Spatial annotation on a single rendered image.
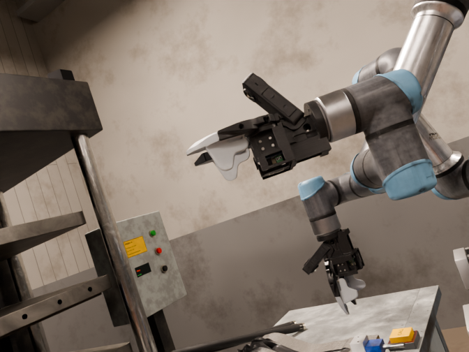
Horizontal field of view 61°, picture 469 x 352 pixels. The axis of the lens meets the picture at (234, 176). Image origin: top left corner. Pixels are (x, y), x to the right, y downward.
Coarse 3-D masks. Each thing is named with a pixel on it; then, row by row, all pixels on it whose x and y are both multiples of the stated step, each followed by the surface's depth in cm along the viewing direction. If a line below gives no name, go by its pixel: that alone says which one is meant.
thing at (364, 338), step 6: (360, 336) 109; (366, 336) 108; (354, 342) 106; (360, 342) 105; (366, 342) 107; (372, 342) 106; (378, 342) 104; (384, 342) 106; (402, 342) 102; (354, 348) 106; (360, 348) 105; (366, 348) 104; (372, 348) 103; (378, 348) 103; (384, 348) 103; (390, 348) 103; (396, 348) 102
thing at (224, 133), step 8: (248, 120) 59; (256, 120) 59; (264, 120) 62; (224, 128) 59; (232, 128) 59; (240, 128) 60; (248, 128) 59; (256, 128) 59; (224, 136) 59; (232, 136) 59
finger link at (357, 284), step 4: (344, 276) 110; (348, 276) 110; (352, 276) 109; (348, 280) 110; (352, 280) 110; (356, 280) 109; (360, 280) 109; (348, 284) 110; (352, 284) 110; (356, 284) 110; (360, 284) 109; (364, 284) 109; (356, 288) 110; (360, 288) 110; (352, 300) 110; (356, 304) 110
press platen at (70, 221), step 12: (60, 216) 140; (72, 216) 144; (0, 228) 123; (12, 228) 126; (24, 228) 129; (36, 228) 132; (48, 228) 135; (60, 228) 139; (72, 228) 148; (0, 240) 122; (12, 240) 125; (24, 240) 132; (36, 240) 146; (0, 252) 142; (12, 252) 158
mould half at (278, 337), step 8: (264, 336) 132; (272, 336) 128; (280, 336) 128; (288, 336) 128; (368, 336) 114; (376, 336) 112; (288, 344) 123; (296, 344) 123; (304, 344) 124; (312, 344) 123; (320, 344) 122; (328, 344) 119; (336, 344) 117; (344, 344) 115
